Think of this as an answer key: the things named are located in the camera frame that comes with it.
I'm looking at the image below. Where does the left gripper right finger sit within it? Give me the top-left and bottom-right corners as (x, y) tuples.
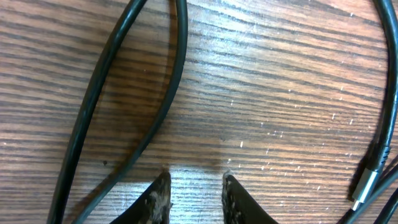
(221, 173), (277, 224)

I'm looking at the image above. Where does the black cable long tail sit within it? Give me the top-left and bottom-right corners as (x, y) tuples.
(47, 0), (397, 223)

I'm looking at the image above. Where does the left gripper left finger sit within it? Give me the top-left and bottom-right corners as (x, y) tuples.
(111, 172), (172, 224)

